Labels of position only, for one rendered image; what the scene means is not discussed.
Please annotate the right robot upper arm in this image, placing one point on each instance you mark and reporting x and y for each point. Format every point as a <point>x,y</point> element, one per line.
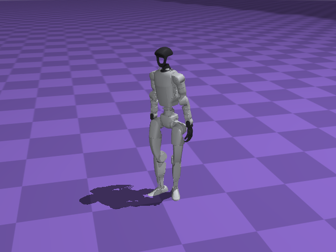
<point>152,94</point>

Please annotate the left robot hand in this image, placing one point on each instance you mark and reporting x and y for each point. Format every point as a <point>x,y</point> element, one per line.
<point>189,131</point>

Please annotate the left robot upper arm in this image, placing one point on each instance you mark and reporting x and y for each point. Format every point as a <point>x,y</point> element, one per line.
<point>179,80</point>

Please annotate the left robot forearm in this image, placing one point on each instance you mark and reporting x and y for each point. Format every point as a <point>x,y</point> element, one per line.
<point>187,112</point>

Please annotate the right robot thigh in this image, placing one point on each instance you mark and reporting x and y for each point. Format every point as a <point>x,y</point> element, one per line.
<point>155,138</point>

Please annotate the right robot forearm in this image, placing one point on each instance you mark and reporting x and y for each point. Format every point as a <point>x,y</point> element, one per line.
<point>154,107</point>

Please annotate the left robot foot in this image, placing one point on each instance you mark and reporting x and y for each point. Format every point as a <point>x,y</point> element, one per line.
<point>175,194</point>

